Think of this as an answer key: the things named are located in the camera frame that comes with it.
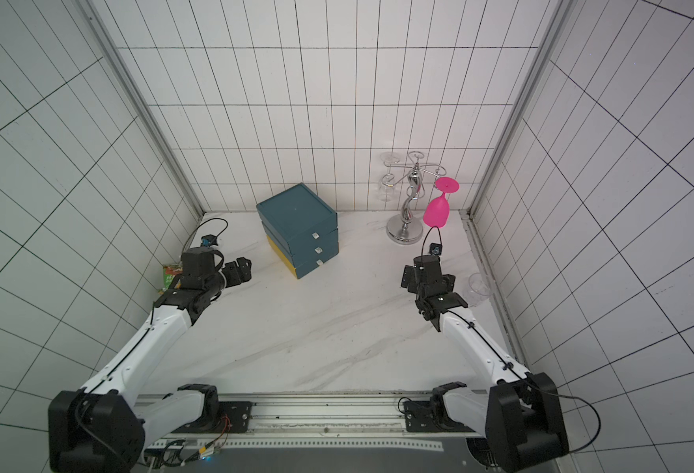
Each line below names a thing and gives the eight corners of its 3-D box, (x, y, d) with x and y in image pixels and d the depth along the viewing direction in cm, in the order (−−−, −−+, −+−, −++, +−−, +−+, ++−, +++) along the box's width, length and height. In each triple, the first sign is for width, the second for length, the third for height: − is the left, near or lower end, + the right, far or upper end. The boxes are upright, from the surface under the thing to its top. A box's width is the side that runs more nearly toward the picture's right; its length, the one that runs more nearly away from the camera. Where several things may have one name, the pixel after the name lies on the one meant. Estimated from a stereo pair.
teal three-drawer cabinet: (301, 285, 99) (291, 247, 83) (268, 245, 111) (254, 205, 94) (343, 257, 107) (341, 217, 91) (308, 223, 118) (301, 182, 102)
